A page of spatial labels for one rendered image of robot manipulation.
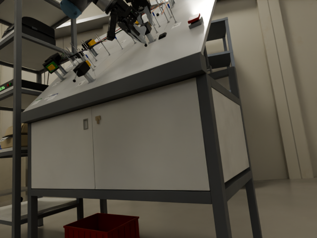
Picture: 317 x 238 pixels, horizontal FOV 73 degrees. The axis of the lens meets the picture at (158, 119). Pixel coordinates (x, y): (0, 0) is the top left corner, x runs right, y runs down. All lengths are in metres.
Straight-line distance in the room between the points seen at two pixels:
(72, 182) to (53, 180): 0.17
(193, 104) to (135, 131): 0.27
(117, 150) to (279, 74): 3.10
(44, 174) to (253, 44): 3.44
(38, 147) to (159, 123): 0.85
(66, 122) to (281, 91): 3.08
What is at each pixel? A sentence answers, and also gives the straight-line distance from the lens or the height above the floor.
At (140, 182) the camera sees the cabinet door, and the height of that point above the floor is 0.43.
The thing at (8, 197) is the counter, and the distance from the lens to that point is 4.45.
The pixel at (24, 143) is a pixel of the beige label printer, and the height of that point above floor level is 0.68.
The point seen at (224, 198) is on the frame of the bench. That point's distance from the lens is 0.77.
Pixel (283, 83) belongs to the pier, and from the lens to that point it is 3.68.
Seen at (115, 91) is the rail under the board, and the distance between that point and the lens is 0.93.
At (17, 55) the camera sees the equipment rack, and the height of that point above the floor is 1.26.
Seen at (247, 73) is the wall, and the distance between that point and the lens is 3.72.
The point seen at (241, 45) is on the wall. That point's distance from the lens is 3.89.
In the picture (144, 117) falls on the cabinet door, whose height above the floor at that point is 0.69.
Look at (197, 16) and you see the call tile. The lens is 1.01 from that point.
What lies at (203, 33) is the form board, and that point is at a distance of 0.91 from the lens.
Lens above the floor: 0.54
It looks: 9 degrees up
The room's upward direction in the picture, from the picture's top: 5 degrees counter-clockwise
